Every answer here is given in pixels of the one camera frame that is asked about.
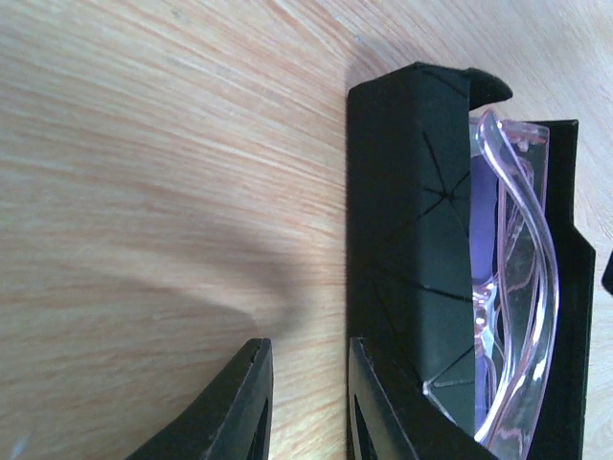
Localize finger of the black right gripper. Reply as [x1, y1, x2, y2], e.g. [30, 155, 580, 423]
[602, 252, 613, 292]

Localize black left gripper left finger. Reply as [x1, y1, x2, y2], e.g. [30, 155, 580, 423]
[128, 338, 274, 460]

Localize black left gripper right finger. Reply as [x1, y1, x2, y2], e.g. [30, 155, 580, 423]
[348, 337, 494, 459]

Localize pink sunglasses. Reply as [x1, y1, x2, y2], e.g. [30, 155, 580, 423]
[469, 110, 560, 459]

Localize black sunglasses case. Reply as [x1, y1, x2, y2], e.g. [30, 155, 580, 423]
[346, 62, 596, 459]

